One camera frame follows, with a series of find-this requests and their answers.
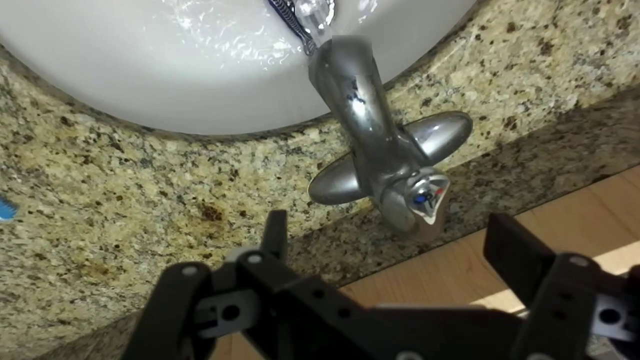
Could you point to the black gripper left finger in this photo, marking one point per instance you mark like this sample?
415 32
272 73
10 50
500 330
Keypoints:
256 294

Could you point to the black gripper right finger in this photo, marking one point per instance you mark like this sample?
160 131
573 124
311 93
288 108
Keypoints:
568 297

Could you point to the chrome tap faucet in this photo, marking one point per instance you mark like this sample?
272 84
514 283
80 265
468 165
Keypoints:
389 163

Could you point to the white oval sink basin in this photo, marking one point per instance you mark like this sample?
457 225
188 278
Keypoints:
209 67

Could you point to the blue white toothbrush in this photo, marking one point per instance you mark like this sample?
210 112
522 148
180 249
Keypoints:
8 211

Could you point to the chrome sink drain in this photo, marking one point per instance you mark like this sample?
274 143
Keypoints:
314 14

